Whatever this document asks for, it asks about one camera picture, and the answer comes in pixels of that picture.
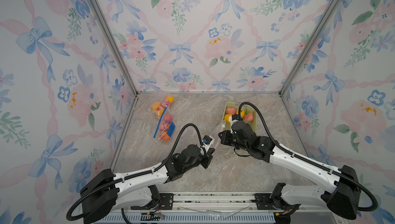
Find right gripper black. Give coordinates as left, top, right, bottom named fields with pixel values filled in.
left=216, top=129, right=249, bottom=153

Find green plastic basket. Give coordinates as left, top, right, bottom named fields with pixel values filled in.
left=223, top=102, right=259, bottom=132

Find orange peach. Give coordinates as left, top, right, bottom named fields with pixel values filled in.
left=160, top=132, right=171, bottom=141

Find blue zipper clear bag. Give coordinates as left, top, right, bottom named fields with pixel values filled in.
left=153, top=104, right=176, bottom=145

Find pink peach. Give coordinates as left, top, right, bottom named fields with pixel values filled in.
left=225, top=107, right=236, bottom=116
left=243, top=112, right=255, bottom=123
left=163, top=114, right=173, bottom=124

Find pink zipper clear bag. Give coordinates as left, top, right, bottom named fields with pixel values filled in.
left=200, top=122, right=223, bottom=155
left=137, top=92, right=175, bottom=118

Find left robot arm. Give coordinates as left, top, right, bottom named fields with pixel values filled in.
left=80, top=145, right=215, bottom=224

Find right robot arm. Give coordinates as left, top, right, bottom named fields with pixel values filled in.
left=218, top=121, right=361, bottom=220

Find yellow peach with leaf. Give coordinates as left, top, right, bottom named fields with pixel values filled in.
left=236, top=109, right=245, bottom=118

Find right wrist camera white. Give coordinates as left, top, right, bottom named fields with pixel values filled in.
left=221, top=114, right=240, bottom=133

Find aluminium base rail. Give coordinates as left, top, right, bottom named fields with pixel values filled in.
left=98, top=192, right=349, bottom=224

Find left black cable hose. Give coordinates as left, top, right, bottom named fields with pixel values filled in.
left=66, top=123, right=206, bottom=222

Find black cable hose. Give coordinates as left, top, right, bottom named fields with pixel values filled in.
left=237, top=102, right=379, bottom=212
left=66, top=123, right=206, bottom=222

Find right black cable hose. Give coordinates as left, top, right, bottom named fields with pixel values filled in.
left=237, top=102, right=379, bottom=212

